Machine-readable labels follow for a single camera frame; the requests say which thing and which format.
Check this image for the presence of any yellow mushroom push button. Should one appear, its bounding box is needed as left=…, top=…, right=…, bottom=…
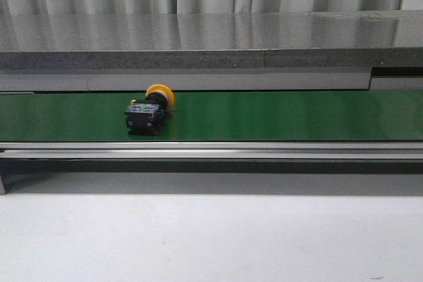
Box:
left=124, top=84, right=175, bottom=135

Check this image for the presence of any grey stone counter slab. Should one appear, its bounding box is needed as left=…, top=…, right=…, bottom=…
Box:
left=0, top=10, right=423, bottom=92

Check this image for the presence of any green conveyor belt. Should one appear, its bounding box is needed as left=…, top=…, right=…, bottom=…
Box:
left=1, top=90, right=422, bottom=142

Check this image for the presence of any aluminium conveyor frame rail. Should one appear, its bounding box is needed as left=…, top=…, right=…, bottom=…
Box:
left=1, top=141, right=422, bottom=196

